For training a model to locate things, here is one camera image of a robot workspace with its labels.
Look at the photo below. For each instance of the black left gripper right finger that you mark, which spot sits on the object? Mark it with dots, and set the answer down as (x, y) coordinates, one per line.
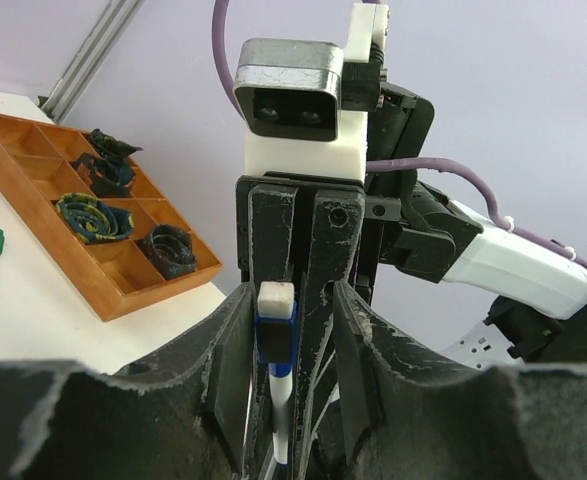
(411, 413)

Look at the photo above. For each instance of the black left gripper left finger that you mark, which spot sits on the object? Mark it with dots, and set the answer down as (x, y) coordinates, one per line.
(176, 413)

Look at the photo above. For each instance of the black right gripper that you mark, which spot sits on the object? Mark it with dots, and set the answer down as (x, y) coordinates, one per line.
(301, 229)

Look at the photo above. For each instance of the blue capped marker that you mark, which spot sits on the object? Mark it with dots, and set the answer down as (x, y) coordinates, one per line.
(276, 339)

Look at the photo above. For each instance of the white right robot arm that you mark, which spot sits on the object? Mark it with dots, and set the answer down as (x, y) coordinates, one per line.
(451, 231)

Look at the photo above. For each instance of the dark floral rolled tie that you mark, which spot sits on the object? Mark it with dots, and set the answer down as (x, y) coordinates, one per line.
(169, 249)

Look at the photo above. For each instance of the dark rolled tie top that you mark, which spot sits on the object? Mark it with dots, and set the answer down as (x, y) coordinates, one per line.
(108, 146)

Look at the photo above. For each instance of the blue yellow rolled tie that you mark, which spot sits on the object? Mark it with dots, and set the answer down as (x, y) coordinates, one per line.
(92, 220)

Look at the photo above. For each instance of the orange wooden divider tray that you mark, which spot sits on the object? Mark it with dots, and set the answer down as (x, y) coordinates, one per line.
(114, 278)

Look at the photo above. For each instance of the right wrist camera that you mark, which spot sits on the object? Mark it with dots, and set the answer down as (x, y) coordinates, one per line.
(306, 103)

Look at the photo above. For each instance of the aluminium frame post right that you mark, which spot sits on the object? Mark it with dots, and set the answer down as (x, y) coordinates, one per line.
(104, 35)

